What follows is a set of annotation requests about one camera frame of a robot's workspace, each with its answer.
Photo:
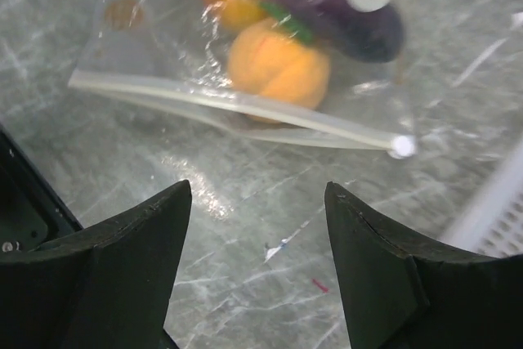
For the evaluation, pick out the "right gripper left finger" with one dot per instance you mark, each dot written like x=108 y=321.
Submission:
x=106 y=286

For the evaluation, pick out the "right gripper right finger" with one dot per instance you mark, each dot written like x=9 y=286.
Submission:
x=402 y=289

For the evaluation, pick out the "purple fake eggplant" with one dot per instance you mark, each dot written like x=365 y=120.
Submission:
x=335 y=18

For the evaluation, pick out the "polka dot zip bag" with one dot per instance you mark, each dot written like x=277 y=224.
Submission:
x=171 y=55

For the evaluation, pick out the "orange fake peach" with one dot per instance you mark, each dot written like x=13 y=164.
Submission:
x=265 y=61

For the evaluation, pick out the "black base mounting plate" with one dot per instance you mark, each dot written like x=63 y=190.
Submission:
x=32 y=213

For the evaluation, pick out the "flat white perforated basket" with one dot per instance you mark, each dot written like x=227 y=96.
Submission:
x=491 y=223

